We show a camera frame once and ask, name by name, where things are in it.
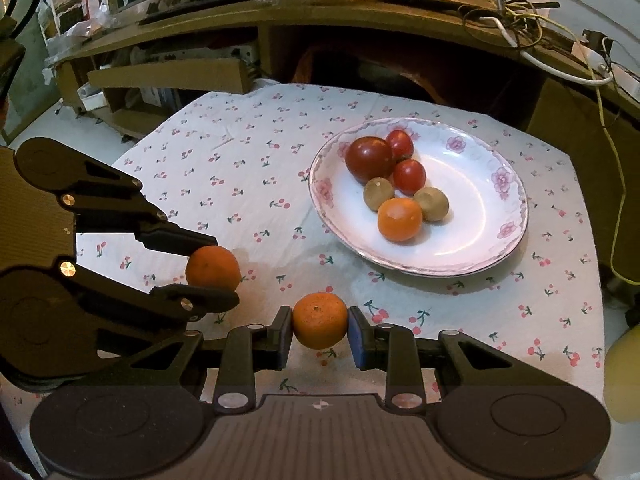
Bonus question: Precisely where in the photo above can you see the yellow cable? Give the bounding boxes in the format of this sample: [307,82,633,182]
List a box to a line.
[500,0,640,283]

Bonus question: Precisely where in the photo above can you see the pale yellow rounded object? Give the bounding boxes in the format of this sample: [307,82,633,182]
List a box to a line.
[602,327,640,423]

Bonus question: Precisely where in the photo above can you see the wooden television cabinet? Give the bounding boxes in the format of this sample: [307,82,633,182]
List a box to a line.
[50,0,640,281]

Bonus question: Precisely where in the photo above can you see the white cable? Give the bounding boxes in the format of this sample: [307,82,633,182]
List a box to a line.
[477,15,615,86]

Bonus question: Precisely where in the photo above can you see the brown kiwi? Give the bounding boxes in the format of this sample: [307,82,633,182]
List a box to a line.
[414,186,450,222]
[363,177,396,212]

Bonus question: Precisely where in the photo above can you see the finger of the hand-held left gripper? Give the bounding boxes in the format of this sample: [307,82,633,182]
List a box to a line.
[57,258,241,361]
[60,160,218,257]

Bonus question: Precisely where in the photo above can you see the cherry print tablecloth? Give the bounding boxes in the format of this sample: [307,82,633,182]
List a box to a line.
[0,82,606,411]

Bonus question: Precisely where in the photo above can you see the large dark red tomato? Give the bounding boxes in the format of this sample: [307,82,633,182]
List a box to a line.
[345,136,396,186]

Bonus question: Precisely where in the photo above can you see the white power strip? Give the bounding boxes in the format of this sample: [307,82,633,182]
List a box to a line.
[570,40,640,96]

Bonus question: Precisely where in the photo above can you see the small orange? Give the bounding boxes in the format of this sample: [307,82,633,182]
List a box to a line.
[185,246,242,293]
[292,291,349,349]
[377,197,424,243]

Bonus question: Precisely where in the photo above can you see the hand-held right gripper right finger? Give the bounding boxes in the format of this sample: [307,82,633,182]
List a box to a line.
[347,305,583,413]

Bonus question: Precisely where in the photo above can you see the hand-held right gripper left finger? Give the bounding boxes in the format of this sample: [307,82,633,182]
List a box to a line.
[95,305,294,413]

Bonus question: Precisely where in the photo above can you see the white floral plate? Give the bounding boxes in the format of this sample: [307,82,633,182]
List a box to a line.
[307,117,530,277]

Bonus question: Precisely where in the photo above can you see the small red tomato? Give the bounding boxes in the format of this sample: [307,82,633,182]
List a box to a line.
[392,159,427,196]
[385,130,415,162]

